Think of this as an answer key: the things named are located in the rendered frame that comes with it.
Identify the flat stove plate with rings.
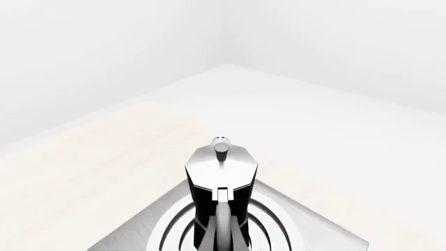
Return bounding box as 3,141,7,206
86,178,370,251

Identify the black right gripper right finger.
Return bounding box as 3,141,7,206
229,215,251,251

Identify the silver moka pot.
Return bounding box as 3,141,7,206
184,135,259,251

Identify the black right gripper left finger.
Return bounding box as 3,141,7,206
198,214,218,251

